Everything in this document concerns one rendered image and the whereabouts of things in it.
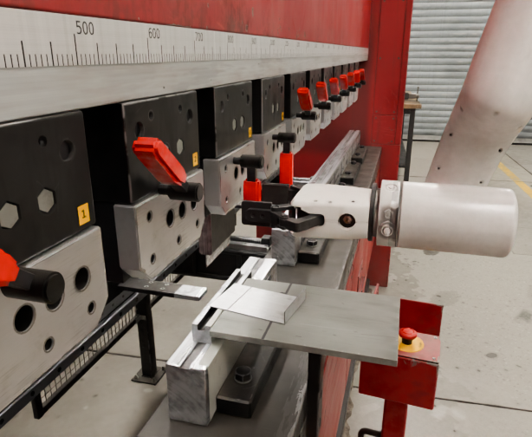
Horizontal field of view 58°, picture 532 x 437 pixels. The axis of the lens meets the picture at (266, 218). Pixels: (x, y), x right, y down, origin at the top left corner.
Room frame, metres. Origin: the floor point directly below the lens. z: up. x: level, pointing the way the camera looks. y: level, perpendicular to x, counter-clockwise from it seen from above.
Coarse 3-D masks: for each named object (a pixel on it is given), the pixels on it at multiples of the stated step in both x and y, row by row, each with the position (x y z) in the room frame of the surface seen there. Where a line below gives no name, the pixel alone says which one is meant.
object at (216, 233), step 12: (216, 216) 0.67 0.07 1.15; (228, 216) 0.71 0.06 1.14; (204, 228) 0.65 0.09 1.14; (216, 228) 0.66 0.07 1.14; (228, 228) 0.71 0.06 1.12; (204, 240) 0.65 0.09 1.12; (216, 240) 0.66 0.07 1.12; (228, 240) 0.74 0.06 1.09; (204, 252) 0.65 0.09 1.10; (216, 252) 0.68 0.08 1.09
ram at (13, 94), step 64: (0, 0) 0.29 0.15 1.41; (64, 0) 0.35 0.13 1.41; (128, 0) 0.42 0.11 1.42; (192, 0) 0.54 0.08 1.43; (256, 0) 0.76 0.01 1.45; (320, 0) 1.27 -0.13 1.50; (128, 64) 0.41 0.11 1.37; (192, 64) 0.54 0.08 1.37; (256, 64) 0.76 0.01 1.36; (320, 64) 1.30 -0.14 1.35
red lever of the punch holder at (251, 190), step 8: (240, 160) 0.63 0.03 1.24; (248, 160) 0.63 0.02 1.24; (256, 160) 0.62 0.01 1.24; (248, 168) 0.63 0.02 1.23; (256, 168) 0.63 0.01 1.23; (248, 176) 0.63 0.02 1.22; (256, 176) 0.64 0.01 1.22; (248, 184) 0.63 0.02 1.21; (256, 184) 0.63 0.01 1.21; (248, 192) 0.63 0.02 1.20; (256, 192) 0.63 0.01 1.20; (256, 200) 0.63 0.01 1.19
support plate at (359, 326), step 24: (264, 288) 0.74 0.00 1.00; (312, 288) 0.74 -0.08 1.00; (312, 312) 0.66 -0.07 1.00; (336, 312) 0.66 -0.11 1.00; (360, 312) 0.66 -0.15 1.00; (384, 312) 0.66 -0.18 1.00; (216, 336) 0.60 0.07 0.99; (240, 336) 0.59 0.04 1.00; (288, 336) 0.59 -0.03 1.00; (312, 336) 0.59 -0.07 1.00; (336, 336) 0.59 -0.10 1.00; (360, 336) 0.59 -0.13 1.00; (384, 336) 0.59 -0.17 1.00; (360, 360) 0.55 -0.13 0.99; (384, 360) 0.54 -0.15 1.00
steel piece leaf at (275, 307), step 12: (252, 288) 0.73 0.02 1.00; (240, 300) 0.69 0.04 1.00; (252, 300) 0.69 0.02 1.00; (264, 300) 0.69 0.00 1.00; (276, 300) 0.69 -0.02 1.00; (288, 300) 0.69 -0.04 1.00; (300, 300) 0.68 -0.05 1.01; (240, 312) 0.65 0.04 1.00; (252, 312) 0.65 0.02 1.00; (264, 312) 0.65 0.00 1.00; (276, 312) 0.65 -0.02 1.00; (288, 312) 0.63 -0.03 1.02
